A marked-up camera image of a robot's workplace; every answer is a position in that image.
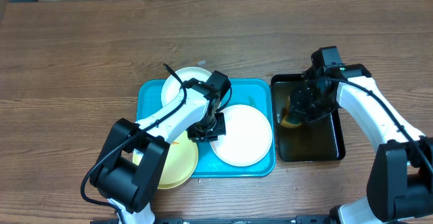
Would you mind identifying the green yellow sponge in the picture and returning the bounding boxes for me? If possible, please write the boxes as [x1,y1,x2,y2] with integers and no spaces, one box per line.
[280,97,302,129]

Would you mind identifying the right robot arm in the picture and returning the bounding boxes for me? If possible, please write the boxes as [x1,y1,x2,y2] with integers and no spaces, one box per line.
[281,46,432,224]

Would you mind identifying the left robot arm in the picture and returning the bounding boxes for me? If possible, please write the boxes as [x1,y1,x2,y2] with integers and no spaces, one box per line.
[81,70,231,223]

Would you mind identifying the black water tray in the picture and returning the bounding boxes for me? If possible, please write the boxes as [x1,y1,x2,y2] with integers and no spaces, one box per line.
[271,74,346,162]

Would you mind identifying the teal plastic tray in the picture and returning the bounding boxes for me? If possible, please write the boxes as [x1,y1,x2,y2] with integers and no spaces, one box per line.
[136,79,277,178]

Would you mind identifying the yellow plate with stain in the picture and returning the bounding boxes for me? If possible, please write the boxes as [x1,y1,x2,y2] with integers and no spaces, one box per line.
[132,129,200,190]

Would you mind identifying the white plate with long stain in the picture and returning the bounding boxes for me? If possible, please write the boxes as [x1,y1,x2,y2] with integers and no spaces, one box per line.
[160,67,211,106]

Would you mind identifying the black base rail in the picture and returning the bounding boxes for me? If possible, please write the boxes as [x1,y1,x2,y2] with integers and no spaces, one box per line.
[89,213,332,224]

